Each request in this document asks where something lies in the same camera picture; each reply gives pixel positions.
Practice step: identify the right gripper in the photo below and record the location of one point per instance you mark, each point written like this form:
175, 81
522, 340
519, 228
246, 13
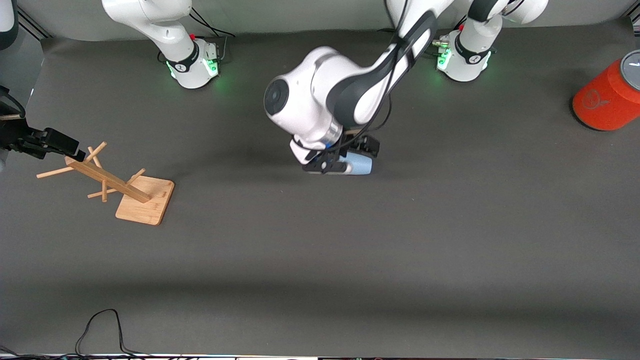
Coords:
20, 136

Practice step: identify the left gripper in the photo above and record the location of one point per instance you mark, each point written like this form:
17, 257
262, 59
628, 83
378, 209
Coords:
363, 144

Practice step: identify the light blue plastic cup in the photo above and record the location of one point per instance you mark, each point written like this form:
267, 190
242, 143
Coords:
360, 164

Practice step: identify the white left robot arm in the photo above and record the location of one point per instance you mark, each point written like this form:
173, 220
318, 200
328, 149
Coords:
310, 95

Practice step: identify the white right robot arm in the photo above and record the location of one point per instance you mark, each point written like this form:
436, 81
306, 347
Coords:
170, 30

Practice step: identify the wooden cup rack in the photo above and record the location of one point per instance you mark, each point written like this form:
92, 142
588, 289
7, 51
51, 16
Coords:
145, 207

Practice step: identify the dark grey table cloth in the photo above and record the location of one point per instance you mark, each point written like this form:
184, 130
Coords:
320, 250

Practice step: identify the orange cylindrical container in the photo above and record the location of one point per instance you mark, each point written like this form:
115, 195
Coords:
605, 97

